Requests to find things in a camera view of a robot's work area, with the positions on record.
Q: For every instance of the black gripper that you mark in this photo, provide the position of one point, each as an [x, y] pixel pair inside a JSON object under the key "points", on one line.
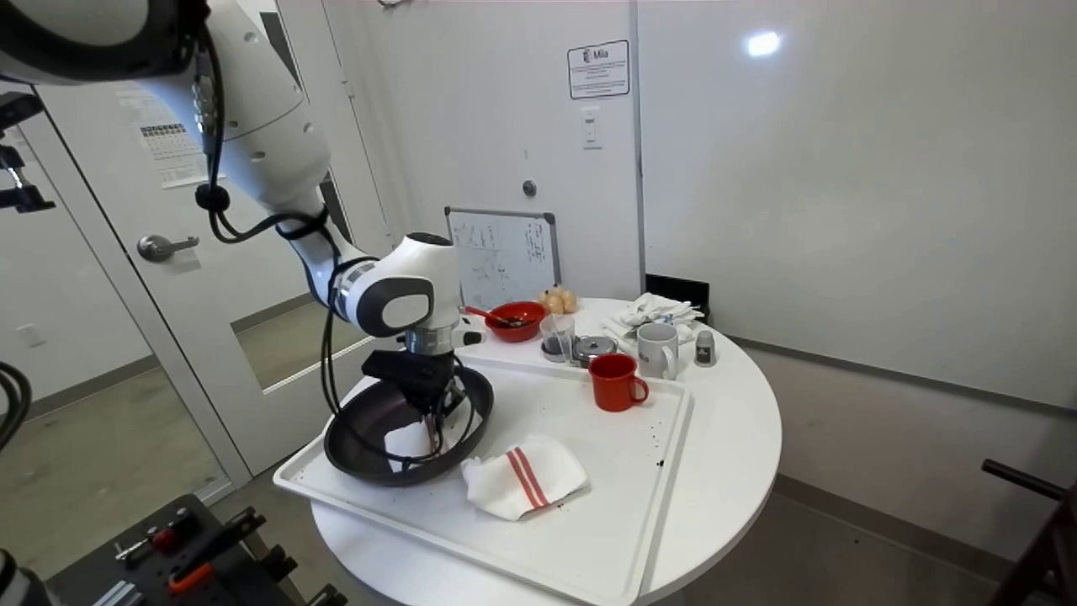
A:
{"points": [[408, 373]]}

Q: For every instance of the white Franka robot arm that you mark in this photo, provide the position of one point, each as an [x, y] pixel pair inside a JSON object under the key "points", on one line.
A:
{"points": [[258, 121]]}

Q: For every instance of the black frying pan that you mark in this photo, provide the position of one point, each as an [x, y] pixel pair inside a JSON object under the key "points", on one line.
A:
{"points": [[356, 433]]}

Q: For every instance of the red bowl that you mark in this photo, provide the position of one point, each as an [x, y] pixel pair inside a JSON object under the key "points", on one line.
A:
{"points": [[517, 319]]}

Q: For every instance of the small metal bowl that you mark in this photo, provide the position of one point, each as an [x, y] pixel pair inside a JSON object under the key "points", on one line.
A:
{"points": [[595, 349], [558, 344]]}

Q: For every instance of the small tan item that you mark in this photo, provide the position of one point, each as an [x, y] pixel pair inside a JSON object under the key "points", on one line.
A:
{"points": [[559, 299]]}

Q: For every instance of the small framed whiteboard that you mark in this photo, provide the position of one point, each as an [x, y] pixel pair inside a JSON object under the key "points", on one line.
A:
{"points": [[502, 258]]}

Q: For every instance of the red mug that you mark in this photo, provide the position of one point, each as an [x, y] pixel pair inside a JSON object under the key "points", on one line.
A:
{"points": [[610, 382]]}

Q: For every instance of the white door with window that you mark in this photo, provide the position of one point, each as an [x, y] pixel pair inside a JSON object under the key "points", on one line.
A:
{"points": [[189, 324]]}

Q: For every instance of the pile of white packets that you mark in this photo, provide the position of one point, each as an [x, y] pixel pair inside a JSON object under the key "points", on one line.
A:
{"points": [[659, 306]]}

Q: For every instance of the black outlet box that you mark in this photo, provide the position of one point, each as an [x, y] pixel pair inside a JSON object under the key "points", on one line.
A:
{"points": [[679, 291]]}

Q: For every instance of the small dark gadget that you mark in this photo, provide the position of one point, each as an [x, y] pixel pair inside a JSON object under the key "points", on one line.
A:
{"points": [[706, 344]]}

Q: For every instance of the round white table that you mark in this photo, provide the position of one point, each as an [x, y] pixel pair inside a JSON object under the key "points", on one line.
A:
{"points": [[729, 450]]}

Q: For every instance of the silver metal bar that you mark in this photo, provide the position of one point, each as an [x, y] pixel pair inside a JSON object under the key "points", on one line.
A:
{"points": [[118, 590]]}

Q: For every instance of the black tool platform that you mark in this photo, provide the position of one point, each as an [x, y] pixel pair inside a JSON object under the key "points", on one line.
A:
{"points": [[80, 576]]}

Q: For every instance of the small dark wall knob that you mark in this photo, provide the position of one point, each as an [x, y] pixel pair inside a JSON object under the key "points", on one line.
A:
{"points": [[530, 188]]}

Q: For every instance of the white light switch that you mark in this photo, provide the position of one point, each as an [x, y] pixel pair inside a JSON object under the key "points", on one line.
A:
{"points": [[589, 130]]}

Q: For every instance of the white wall sign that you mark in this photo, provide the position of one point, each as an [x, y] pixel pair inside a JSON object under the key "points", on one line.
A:
{"points": [[597, 68]]}

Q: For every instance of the large glossy wall whiteboard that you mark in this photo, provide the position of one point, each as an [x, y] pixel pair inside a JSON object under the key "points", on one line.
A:
{"points": [[876, 204]]}

